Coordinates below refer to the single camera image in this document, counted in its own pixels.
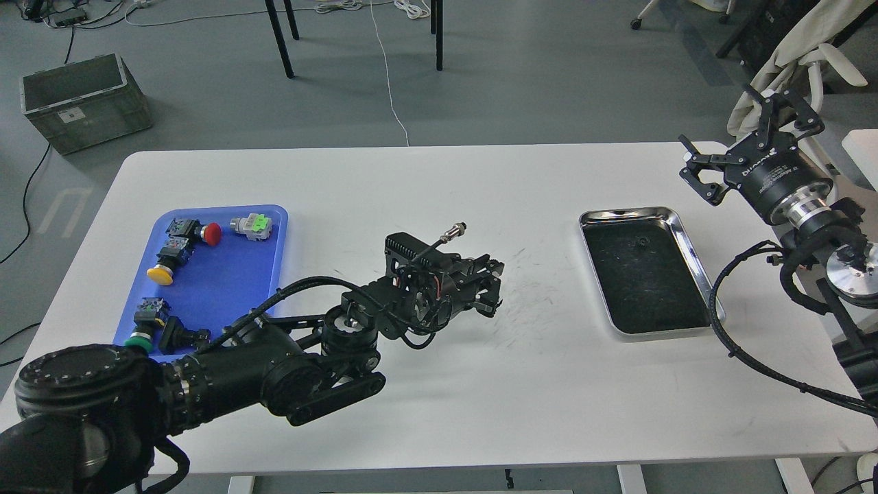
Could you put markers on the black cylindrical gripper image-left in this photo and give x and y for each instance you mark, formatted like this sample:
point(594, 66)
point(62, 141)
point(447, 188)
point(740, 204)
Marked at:
point(421, 291)

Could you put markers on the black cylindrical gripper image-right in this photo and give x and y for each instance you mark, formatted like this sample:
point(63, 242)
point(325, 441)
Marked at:
point(782, 178)

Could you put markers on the silver metal tray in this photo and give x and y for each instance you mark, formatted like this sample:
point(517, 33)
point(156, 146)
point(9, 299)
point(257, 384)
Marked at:
point(653, 294)

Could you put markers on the blue plastic tray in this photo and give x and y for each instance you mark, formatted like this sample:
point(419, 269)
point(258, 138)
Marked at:
point(220, 283)

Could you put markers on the white office chair with cloth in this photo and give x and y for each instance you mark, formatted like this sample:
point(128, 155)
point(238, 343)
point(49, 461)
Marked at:
point(806, 49)

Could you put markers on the black table leg right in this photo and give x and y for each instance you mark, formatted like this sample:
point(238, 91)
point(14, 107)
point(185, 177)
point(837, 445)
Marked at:
point(436, 27)

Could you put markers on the black table leg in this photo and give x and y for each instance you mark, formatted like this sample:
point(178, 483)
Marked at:
point(436, 27)
point(274, 20)

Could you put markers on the black table leg front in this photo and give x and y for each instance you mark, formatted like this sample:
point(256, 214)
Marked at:
point(274, 20)

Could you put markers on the grey plastic crate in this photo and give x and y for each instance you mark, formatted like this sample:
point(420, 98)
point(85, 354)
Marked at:
point(82, 104)

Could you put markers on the green grey switch module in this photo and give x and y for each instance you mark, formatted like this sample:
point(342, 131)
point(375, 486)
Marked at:
point(255, 227)

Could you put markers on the red push button switch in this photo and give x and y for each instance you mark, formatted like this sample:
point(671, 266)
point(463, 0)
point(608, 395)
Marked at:
point(194, 230)

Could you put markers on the yellow push button switch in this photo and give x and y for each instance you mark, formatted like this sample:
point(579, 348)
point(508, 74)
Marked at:
point(174, 254)

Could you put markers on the black selector switch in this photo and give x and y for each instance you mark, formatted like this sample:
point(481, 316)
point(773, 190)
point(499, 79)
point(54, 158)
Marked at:
point(175, 337)

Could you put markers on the green push button switch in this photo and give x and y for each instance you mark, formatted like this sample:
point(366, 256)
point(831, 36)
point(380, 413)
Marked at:
point(150, 317)

